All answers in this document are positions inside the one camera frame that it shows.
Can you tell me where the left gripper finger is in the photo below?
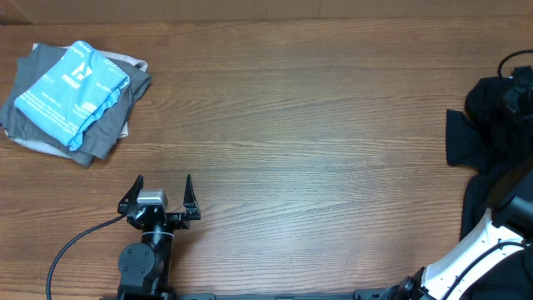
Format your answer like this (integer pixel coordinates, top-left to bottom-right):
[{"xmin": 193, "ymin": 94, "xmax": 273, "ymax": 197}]
[
  {"xmin": 117, "ymin": 174, "xmax": 144, "ymax": 215},
  {"xmin": 183, "ymin": 174, "xmax": 200, "ymax": 215}
]

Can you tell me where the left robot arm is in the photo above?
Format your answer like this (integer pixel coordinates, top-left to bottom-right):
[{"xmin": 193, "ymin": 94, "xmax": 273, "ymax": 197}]
[{"xmin": 117, "ymin": 176, "xmax": 201, "ymax": 299}]

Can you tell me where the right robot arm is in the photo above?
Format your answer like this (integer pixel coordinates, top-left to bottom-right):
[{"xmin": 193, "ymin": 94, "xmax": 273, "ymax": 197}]
[{"xmin": 380, "ymin": 66, "xmax": 532, "ymax": 299}]

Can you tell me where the pile of black clothes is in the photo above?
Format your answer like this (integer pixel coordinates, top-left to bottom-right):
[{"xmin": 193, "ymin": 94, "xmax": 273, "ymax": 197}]
[{"xmin": 446, "ymin": 77, "xmax": 532, "ymax": 238}]

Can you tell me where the folded light blue shirt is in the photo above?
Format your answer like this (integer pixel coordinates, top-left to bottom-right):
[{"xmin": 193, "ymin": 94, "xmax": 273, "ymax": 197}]
[{"xmin": 14, "ymin": 41, "xmax": 130, "ymax": 151}]

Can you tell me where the folded dark grey shirt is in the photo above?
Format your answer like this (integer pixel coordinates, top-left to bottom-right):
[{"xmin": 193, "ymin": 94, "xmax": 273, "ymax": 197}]
[{"xmin": 0, "ymin": 42, "xmax": 152, "ymax": 168}]

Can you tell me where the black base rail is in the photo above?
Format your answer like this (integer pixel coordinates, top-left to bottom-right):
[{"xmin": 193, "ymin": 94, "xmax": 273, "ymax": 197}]
[{"xmin": 102, "ymin": 288, "xmax": 386, "ymax": 300}]

